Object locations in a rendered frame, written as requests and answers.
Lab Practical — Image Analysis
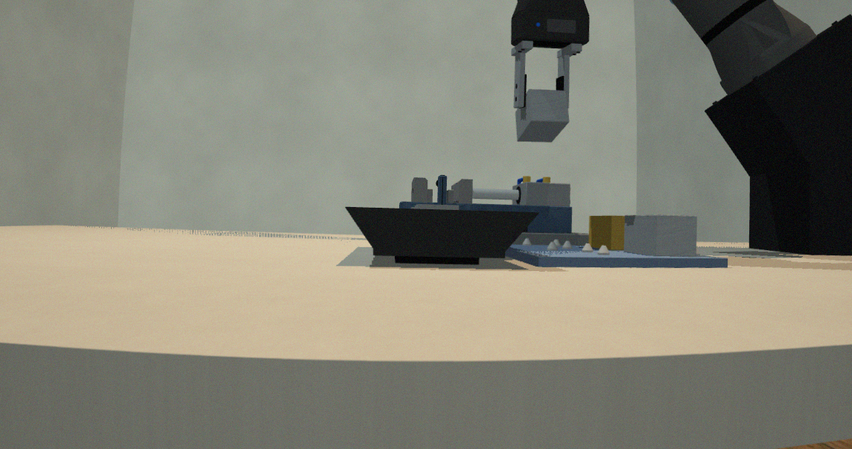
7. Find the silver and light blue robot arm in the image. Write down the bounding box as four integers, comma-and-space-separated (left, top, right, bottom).
670, 0, 817, 95

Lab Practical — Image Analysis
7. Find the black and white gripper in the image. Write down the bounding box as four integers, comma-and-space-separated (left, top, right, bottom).
511, 0, 589, 109

